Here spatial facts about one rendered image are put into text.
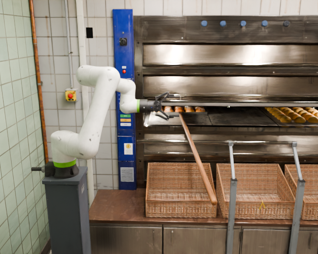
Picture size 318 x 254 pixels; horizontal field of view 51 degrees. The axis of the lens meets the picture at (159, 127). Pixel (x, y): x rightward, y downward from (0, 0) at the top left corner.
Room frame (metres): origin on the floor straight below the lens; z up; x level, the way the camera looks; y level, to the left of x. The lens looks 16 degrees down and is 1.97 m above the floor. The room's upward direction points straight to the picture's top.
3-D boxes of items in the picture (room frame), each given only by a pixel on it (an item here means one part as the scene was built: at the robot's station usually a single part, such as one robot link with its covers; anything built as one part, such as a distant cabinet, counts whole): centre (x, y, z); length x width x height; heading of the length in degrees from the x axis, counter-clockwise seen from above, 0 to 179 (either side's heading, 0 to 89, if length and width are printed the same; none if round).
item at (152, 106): (2.25, 0.03, 1.48); 0.09 x 0.07 x 0.08; 89
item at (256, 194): (2.51, -0.78, 0.72); 0.56 x 0.49 x 0.28; 89
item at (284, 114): (3.20, -1.36, 1.21); 0.61 x 0.48 x 0.06; 178
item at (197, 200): (2.53, -0.17, 0.72); 0.56 x 0.49 x 0.28; 89
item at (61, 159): (1.74, 0.52, 1.36); 0.16 x 0.13 x 0.19; 60
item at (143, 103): (2.25, 0.10, 1.48); 0.12 x 0.06 x 0.09; 179
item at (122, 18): (3.74, 0.25, 1.07); 1.93 x 0.16 x 2.15; 178
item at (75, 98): (2.79, 0.74, 1.46); 0.10 x 0.07 x 0.10; 88
